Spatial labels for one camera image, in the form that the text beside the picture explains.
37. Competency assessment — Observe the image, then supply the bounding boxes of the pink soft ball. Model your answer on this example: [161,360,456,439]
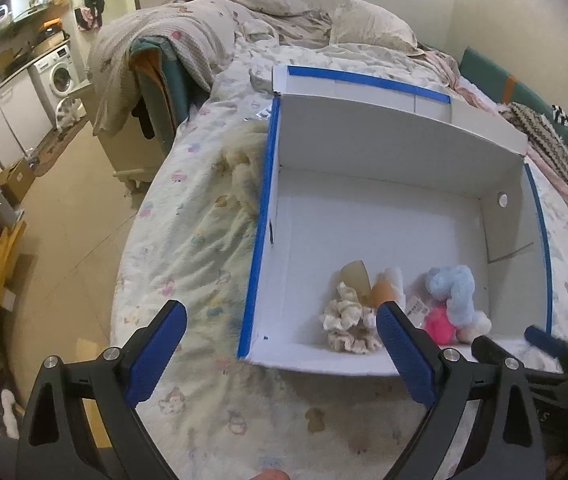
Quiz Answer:
[423,307,455,346]

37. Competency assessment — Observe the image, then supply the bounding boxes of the blue fluffy sock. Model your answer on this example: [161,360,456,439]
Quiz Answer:
[425,266,492,344]

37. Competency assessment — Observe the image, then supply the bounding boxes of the clear plastic packaged item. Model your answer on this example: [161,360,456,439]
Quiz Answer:
[404,296,430,330]

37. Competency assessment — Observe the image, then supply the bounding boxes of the cream ruffled scrunchie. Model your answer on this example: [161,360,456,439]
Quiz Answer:
[321,282,382,356]

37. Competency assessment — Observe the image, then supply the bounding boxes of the white soft sock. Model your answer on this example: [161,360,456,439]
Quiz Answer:
[371,266,406,311]

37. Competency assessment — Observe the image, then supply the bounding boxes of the person left hand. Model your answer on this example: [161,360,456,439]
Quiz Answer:
[250,469,290,480]

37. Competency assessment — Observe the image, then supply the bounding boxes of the white patterned bed cover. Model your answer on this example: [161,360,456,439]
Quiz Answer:
[108,39,568,480]

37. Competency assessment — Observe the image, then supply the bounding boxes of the beige cardboard piece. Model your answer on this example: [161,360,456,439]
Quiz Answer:
[339,260,371,306]

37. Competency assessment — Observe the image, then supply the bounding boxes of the striped knitted cloth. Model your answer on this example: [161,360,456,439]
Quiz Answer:
[500,103,568,201]

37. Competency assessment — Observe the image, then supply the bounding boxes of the cardboard box on floor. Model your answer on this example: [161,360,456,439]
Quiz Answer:
[0,158,36,206]

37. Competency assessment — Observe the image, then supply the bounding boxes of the white box blue edges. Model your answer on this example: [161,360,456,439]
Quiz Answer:
[237,65,553,376]

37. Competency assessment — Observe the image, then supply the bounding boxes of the fluffy cream plush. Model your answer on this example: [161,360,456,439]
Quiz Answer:
[219,120,268,218]

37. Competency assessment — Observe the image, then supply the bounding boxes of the teal headboard cushion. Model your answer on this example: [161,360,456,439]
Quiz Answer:
[459,47,568,146]

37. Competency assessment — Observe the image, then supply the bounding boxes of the white kitchen cabinet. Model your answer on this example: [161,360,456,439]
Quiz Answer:
[0,70,53,167]

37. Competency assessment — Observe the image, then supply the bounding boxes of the white washing machine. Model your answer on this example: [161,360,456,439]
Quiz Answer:
[27,42,80,124]

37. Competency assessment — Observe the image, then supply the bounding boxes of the cream pillow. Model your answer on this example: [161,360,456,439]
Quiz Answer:
[330,0,422,55]

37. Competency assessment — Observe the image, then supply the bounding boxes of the beige rumpled blanket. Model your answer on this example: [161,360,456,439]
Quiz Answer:
[88,0,332,136]

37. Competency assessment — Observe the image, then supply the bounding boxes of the dark clothes on wall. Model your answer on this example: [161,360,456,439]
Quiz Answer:
[74,0,105,32]

